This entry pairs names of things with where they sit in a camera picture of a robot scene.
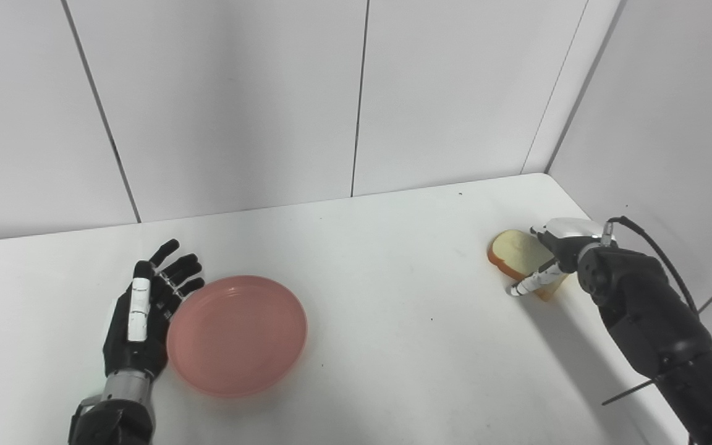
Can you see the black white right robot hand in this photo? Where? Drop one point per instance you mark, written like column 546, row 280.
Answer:
column 569, row 230

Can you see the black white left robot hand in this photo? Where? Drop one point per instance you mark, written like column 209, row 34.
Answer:
column 118, row 349

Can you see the slice of white bread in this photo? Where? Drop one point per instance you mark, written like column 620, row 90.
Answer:
column 517, row 250

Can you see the pink round plate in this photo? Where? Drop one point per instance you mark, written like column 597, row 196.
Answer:
column 235, row 334

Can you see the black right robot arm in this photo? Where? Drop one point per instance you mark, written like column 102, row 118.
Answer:
column 646, row 309

